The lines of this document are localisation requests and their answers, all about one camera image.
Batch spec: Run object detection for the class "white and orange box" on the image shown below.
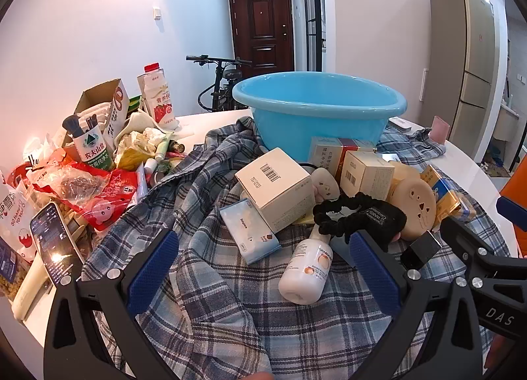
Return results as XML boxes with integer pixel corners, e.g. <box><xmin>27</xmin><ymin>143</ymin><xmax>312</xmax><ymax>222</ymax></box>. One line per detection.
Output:
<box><xmin>309</xmin><ymin>136</ymin><xmax>377</xmax><ymax>177</ymax></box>

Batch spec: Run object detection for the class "blue plaid shirt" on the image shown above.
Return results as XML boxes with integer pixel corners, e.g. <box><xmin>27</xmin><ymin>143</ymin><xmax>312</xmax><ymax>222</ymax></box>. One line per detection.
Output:
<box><xmin>78</xmin><ymin>116</ymin><xmax>511</xmax><ymax>380</ymax></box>

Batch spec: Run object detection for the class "pasta bag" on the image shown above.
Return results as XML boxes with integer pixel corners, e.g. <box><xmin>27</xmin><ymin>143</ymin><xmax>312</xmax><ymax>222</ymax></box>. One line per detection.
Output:
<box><xmin>0</xmin><ymin>236</ymin><xmax>31</xmax><ymax>298</ymax></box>

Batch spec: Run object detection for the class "white lotion bottle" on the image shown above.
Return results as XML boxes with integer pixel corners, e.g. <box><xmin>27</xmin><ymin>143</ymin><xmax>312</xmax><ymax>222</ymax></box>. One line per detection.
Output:
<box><xmin>278</xmin><ymin>224</ymin><xmax>334</xmax><ymax>304</ymax></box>

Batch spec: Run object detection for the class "small black box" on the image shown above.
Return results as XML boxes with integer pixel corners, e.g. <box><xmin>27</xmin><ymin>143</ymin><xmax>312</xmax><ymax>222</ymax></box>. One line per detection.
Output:
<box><xmin>401</xmin><ymin>231</ymin><xmax>443</xmax><ymax>270</ymax></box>

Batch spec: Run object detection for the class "crumpled tissue paper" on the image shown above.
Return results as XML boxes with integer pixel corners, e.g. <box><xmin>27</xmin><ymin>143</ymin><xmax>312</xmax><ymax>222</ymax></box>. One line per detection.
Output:
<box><xmin>115</xmin><ymin>112</ymin><xmax>169</xmax><ymax>158</ymax></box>

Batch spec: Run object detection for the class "cream phone stand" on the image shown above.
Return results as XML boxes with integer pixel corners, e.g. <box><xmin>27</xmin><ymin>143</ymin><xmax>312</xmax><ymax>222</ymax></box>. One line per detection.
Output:
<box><xmin>12</xmin><ymin>215</ymin><xmax>89</xmax><ymax>321</ymax></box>

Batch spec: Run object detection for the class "smartphone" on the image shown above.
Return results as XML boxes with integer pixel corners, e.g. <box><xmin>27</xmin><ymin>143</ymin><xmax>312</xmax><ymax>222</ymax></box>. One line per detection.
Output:
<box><xmin>30</xmin><ymin>202</ymin><xmax>85</xmax><ymax>288</ymax></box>

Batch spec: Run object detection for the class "white makeup puff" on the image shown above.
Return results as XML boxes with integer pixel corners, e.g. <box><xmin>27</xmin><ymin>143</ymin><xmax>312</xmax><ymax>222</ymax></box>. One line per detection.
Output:
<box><xmin>311</xmin><ymin>167</ymin><xmax>342</xmax><ymax>202</ymax></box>

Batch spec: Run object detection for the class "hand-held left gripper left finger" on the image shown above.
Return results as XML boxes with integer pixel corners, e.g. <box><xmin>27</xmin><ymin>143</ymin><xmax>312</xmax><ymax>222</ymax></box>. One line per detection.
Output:
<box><xmin>43</xmin><ymin>228</ymin><xmax>182</xmax><ymax>380</ymax></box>

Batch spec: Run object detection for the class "yellow and blue packet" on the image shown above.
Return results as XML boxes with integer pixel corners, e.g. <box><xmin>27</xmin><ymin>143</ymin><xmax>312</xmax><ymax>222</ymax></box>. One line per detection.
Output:
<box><xmin>420</xmin><ymin>164</ymin><xmax>480</xmax><ymax>224</ymax></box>

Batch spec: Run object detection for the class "small cream barcode box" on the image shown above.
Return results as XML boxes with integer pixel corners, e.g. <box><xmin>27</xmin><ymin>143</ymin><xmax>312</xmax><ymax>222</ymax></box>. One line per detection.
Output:
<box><xmin>340</xmin><ymin>150</ymin><xmax>396</xmax><ymax>202</ymax></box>

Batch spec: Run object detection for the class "red cap milk carton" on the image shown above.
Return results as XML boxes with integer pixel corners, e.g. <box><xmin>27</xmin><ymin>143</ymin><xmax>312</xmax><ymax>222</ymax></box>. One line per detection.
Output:
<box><xmin>137</xmin><ymin>62</ymin><xmax>177</xmax><ymax>125</ymax></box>

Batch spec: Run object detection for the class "black scrunchie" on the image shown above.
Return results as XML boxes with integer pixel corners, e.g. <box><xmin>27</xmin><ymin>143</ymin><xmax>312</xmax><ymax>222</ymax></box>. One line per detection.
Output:
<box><xmin>312</xmin><ymin>192</ymin><xmax>373</xmax><ymax>238</ymax></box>

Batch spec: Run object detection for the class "light blue tissue packet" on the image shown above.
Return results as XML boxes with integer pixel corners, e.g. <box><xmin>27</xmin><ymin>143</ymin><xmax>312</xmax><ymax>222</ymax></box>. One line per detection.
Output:
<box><xmin>219</xmin><ymin>199</ymin><xmax>282</xmax><ymax>264</ymax></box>

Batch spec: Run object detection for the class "pale green tube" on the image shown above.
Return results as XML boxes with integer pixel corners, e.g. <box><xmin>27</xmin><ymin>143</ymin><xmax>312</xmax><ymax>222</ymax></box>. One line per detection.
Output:
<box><xmin>154</xmin><ymin>131</ymin><xmax>176</xmax><ymax>160</ymax></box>

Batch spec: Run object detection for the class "beige refrigerator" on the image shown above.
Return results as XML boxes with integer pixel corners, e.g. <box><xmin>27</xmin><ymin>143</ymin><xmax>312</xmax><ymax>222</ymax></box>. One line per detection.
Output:
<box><xmin>428</xmin><ymin>0</ymin><xmax>511</xmax><ymax>162</ymax></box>

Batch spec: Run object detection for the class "round beige compact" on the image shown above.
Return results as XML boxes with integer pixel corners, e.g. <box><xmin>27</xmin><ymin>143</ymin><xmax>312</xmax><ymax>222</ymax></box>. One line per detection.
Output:
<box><xmin>393</xmin><ymin>177</ymin><xmax>437</xmax><ymax>241</ymax></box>

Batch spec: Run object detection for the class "red snack bag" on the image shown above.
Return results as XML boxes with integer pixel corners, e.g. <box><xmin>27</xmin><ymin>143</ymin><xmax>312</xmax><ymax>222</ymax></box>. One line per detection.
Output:
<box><xmin>31</xmin><ymin>160</ymin><xmax>141</xmax><ymax>232</ymax></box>

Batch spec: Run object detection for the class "blue plastic basin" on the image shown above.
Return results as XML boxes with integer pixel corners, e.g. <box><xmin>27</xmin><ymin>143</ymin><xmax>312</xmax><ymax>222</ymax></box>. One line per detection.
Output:
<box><xmin>232</xmin><ymin>71</ymin><xmax>408</xmax><ymax>162</ymax></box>

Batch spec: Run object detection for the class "open cardboard box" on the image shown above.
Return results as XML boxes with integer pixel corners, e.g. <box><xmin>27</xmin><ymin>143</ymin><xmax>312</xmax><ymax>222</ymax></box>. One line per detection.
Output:
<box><xmin>62</xmin><ymin>79</ymin><xmax>128</xmax><ymax>162</ymax></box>

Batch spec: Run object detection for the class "white and red bag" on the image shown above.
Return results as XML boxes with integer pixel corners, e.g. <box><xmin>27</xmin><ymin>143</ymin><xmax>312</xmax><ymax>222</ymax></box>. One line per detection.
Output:
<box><xmin>0</xmin><ymin>182</ymin><xmax>38</xmax><ymax>261</ymax></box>

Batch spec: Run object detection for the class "black fabric pouch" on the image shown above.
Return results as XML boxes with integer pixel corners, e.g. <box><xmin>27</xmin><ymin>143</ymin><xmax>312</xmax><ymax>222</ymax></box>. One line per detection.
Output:
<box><xmin>354</xmin><ymin>203</ymin><xmax>408</xmax><ymax>253</ymax></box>

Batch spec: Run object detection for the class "orange chair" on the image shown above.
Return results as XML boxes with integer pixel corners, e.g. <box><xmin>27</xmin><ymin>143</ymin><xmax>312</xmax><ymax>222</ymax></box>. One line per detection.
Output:
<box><xmin>496</xmin><ymin>174</ymin><xmax>527</xmax><ymax>257</ymax></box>

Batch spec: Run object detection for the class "cream box with barcode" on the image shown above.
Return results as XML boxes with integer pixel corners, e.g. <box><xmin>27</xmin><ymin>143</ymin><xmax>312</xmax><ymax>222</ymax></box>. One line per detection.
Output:
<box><xmin>235</xmin><ymin>147</ymin><xmax>316</xmax><ymax>234</ymax></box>

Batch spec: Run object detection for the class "pink holder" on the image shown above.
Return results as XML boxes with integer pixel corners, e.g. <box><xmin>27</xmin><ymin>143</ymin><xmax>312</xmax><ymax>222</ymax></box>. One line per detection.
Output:
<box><xmin>429</xmin><ymin>116</ymin><xmax>451</xmax><ymax>144</ymax></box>

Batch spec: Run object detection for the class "black bicycle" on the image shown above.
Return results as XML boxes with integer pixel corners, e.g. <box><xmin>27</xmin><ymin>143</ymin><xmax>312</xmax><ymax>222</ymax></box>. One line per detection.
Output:
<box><xmin>185</xmin><ymin>55</ymin><xmax>253</xmax><ymax>113</ymax></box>

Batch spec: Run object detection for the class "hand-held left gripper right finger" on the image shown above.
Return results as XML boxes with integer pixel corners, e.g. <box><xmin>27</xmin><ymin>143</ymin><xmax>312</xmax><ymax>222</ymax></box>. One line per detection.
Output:
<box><xmin>348</xmin><ymin>230</ymin><xmax>495</xmax><ymax>380</ymax></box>

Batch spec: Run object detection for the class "black framed glass door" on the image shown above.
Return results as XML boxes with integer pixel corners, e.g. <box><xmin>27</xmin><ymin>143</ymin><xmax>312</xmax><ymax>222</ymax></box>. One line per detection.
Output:
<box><xmin>300</xmin><ymin>0</ymin><xmax>330</xmax><ymax>72</ymax></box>

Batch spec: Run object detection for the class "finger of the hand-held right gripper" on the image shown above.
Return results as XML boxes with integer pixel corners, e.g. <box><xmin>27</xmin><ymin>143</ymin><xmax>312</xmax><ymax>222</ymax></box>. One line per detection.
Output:
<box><xmin>440</xmin><ymin>215</ymin><xmax>527</xmax><ymax>278</ymax></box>
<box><xmin>496</xmin><ymin>196</ymin><xmax>527</xmax><ymax>222</ymax></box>

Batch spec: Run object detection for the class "green label bottle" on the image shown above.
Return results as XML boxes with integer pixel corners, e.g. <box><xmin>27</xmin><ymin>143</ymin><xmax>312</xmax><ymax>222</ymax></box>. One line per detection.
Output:
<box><xmin>72</xmin><ymin>125</ymin><xmax>115</xmax><ymax>171</ymax></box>

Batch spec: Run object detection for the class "dark red door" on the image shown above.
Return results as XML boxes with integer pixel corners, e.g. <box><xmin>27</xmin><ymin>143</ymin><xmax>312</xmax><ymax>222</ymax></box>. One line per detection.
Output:
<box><xmin>228</xmin><ymin>0</ymin><xmax>296</xmax><ymax>72</ymax></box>

